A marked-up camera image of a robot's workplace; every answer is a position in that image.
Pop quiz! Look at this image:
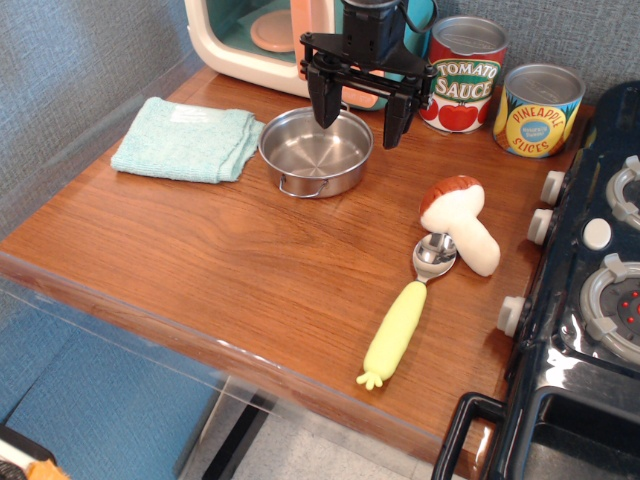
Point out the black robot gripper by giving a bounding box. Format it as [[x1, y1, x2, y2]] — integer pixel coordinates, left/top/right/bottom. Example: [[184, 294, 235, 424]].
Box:
[[300, 1, 438, 150]]

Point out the small stainless steel pot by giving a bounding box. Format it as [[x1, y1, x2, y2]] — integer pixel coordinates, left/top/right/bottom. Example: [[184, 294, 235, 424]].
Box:
[[258, 107, 374, 199]]

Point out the teal toy microwave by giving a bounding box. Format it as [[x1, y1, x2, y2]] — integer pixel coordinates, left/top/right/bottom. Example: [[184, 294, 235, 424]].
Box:
[[184, 0, 435, 114]]

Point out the tomato sauce can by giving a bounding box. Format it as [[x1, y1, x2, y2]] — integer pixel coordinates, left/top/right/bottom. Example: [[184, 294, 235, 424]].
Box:
[[420, 16, 509, 133]]

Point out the plush toy mushroom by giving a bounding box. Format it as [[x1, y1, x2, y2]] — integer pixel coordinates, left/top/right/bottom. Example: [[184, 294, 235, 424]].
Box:
[[419, 175, 501, 277]]

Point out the pineapple slices can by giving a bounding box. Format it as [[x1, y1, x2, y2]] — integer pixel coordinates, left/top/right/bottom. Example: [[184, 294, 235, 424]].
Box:
[[493, 63, 585, 159]]

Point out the light blue folded cloth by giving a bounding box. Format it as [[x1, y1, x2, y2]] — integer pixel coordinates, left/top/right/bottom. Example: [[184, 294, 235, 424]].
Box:
[[111, 97, 264, 184]]

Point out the black toy stove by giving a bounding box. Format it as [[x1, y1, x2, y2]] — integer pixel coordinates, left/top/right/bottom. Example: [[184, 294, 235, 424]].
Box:
[[433, 81, 639, 479]]

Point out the orange object bottom corner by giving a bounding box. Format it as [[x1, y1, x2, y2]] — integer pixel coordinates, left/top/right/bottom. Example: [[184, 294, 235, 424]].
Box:
[[1, 460, 71, 480]]

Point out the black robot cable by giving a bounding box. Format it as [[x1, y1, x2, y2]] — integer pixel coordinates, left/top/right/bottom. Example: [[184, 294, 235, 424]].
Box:
[[399, 0, 440, 35]]

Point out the spoon with green handle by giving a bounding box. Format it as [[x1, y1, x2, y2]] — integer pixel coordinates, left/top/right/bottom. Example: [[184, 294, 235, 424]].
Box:
[[356, 233, 457, 391]]

